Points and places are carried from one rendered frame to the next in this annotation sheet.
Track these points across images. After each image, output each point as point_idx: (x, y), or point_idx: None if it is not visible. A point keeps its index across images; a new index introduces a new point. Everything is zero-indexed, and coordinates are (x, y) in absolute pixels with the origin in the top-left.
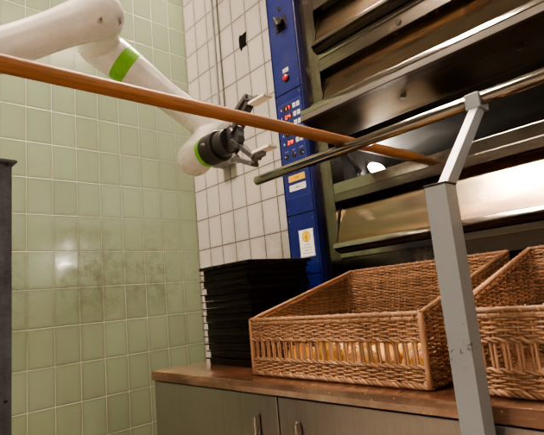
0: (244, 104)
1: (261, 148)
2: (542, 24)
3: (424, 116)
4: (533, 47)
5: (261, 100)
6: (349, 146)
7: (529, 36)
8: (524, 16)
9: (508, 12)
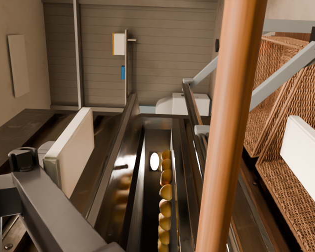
0: (27, 180)
1: None
2: (109, 204)
3: (205, 153)
4: (111, 239)
5: (82, 147)
6: (232, 235)
7: (108, 221)
8: (101, 195)
9: (86, 204)
